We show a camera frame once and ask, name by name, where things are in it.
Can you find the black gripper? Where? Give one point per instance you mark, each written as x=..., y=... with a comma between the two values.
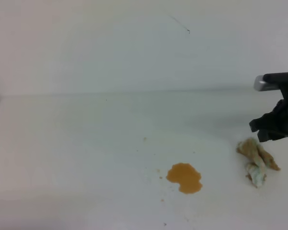
x=277, y=121

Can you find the stained green rag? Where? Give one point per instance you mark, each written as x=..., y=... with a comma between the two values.
x=259, y=161

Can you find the brown coffee stain puddle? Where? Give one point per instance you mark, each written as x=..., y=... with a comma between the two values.
x=186, y=176

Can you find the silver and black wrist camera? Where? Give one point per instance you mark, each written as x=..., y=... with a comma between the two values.
x=271, y=82

